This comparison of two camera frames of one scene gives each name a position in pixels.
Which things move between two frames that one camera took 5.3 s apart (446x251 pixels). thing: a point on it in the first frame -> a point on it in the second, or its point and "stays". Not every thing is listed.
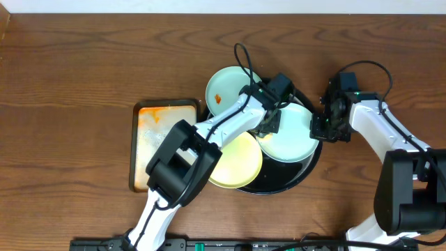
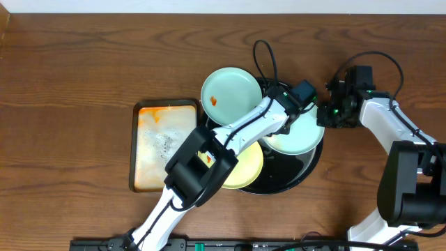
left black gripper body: x=269 y=125 -> x=294 y=116
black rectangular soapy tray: x=150 y=120 stays
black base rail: x=213 y=245 stays
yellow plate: x=240 y=162 stays
